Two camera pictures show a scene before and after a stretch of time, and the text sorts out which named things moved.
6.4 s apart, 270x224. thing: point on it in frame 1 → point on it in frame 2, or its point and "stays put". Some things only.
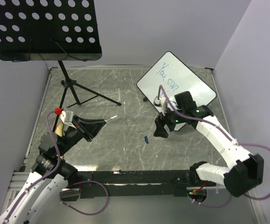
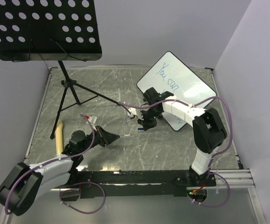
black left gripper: (86, 127) → (105, 137)
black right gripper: (160, 122) → (145, 123)
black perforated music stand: (46, 30) stays put
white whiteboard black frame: (176, 78) stays put
